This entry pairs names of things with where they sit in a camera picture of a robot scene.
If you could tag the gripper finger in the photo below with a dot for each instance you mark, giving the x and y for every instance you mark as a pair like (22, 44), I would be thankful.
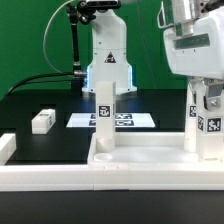
(193, 83)
(213, 91)

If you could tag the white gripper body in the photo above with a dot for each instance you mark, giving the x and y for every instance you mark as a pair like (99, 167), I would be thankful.
(201, 54)

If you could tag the white desk top panel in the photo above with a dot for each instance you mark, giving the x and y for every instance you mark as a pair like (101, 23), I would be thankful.
(144, 147)

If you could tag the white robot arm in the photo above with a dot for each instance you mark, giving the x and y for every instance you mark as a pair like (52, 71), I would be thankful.
(109, 41)

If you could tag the white U-shaped fence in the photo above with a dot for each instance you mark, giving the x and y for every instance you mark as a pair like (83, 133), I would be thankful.
(206, 175)

